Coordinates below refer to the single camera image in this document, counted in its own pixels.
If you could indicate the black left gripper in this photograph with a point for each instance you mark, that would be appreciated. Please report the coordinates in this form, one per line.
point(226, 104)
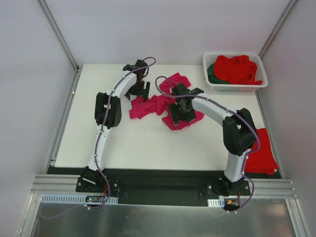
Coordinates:
point(139, 88)

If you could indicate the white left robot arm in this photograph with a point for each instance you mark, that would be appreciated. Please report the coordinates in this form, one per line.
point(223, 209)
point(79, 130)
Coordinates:
point(108, 115)

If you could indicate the red crumpled t shirt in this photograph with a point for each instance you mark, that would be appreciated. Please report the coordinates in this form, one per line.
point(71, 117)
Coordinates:
point(236, 70)

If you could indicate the aluminium frame rail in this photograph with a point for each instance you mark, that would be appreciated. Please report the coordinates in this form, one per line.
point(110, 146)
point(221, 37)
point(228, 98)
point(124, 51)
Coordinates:
point(260, 188)

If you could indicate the white plastic laundry basket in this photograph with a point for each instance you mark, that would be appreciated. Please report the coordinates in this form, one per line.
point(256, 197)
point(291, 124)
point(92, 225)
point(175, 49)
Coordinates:
point(210, 58)

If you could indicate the pink t shirt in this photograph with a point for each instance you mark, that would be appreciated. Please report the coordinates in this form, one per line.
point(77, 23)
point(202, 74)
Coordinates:
point(159, 104)

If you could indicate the folded red t shirt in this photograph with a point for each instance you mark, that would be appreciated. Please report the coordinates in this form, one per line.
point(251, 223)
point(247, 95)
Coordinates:
point(262, 161)

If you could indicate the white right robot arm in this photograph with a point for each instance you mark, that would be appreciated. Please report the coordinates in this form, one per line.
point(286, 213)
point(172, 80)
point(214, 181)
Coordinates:
point(239, 131)

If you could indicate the green t shirt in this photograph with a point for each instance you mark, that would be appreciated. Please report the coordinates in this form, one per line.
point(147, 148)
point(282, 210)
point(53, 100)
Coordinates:
point(212, 77)

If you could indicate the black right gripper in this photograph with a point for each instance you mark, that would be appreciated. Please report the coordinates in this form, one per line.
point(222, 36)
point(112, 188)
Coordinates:
point(181, 114)

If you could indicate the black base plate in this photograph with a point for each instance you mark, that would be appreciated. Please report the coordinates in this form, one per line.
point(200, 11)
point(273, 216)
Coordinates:
point(158, 187)

